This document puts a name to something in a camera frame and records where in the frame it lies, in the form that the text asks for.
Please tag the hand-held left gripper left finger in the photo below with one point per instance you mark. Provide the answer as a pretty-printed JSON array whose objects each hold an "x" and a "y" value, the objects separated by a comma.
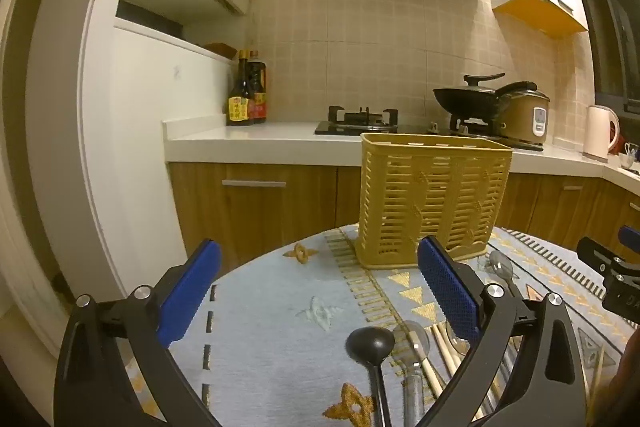
[{"x": 187, "y": 292}]

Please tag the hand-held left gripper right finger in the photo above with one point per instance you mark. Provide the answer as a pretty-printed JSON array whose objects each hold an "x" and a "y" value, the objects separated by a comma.
[{"x": 447, "y": 292}]

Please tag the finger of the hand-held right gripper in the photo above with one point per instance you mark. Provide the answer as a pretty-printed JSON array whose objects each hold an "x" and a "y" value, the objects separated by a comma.
[
  {"x": 631, "y": 238},
  {"x": 595, "y": 252}
]

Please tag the yellow plastic utensil basket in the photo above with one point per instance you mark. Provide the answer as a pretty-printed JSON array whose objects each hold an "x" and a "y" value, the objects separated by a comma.
[{"x": 435, "y": 192}]

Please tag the person's right forearm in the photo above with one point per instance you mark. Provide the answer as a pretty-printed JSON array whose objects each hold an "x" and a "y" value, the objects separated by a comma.
[{"x": 627, "y": 372}]

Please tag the metal spoon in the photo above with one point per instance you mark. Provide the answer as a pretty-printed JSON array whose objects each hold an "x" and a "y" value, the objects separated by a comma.
[{"x": 501, "y": 263}]

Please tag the white cup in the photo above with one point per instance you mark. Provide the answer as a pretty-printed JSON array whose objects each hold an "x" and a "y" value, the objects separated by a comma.
[{"x": 629, "y": 161}]

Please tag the black ladle spoon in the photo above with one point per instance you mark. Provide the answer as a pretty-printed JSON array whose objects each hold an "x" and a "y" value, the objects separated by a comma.
[{"x": 370, "y": 344}]

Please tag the patterned blue tablecloth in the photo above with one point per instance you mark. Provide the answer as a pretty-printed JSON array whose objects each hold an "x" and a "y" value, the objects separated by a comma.
[{"x": 280, "y": 307}]

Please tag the wooden base cabinets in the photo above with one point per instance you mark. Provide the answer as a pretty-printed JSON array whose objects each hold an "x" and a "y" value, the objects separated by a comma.
[{"x": 250, "y": 217}]

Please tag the clear plastic spoon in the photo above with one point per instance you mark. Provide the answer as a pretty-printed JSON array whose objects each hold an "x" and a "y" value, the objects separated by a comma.
[{"x": 412, "y": 387}]

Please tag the white electric kettle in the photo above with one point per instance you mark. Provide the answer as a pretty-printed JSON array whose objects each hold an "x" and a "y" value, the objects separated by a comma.
[{"x": 597, "y": 134}]

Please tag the golden rice cooker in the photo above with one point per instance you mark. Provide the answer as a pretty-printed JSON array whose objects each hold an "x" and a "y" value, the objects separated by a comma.
[{"x": 525, "y": 119}]

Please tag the black gas stove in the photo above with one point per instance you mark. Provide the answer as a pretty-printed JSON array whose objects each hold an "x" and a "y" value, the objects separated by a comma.
[{"x": 360, "y": 127}]

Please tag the black wok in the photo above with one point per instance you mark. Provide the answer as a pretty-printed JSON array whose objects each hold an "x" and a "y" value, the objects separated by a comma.
[{"x": 467, "y": 102}]

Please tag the dark window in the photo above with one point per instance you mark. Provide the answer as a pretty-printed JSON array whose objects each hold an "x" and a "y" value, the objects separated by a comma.
[{"x": 612, "y": 47}]

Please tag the dark sauce bottle yellow label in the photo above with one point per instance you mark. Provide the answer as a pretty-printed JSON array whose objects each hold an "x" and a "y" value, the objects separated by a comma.
[{"x": 240, "y": 107}]

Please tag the dark sauce bottle red label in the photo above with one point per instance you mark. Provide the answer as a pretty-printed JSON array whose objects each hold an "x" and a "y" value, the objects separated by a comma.
[{"x": 259, "y": 104}]

